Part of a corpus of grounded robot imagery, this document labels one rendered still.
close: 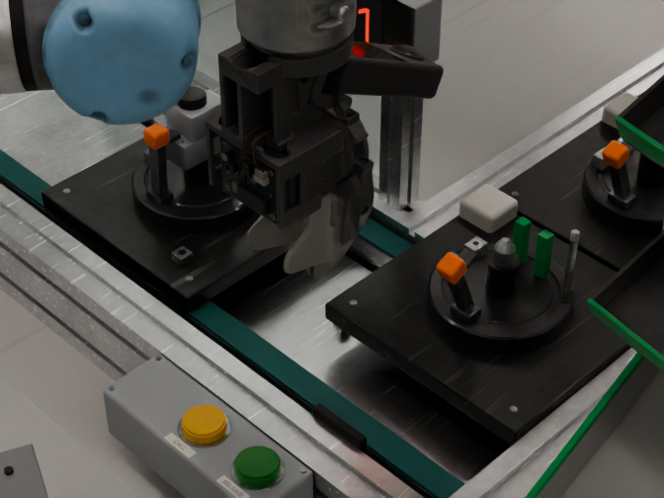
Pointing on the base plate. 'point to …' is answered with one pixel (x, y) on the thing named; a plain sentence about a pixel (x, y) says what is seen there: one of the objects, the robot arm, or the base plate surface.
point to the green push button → (257, 466)
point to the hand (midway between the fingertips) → (322, 257)
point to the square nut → (182, 256)
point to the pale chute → (615, 443)
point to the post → (399, 150)
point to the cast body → (192, 126)
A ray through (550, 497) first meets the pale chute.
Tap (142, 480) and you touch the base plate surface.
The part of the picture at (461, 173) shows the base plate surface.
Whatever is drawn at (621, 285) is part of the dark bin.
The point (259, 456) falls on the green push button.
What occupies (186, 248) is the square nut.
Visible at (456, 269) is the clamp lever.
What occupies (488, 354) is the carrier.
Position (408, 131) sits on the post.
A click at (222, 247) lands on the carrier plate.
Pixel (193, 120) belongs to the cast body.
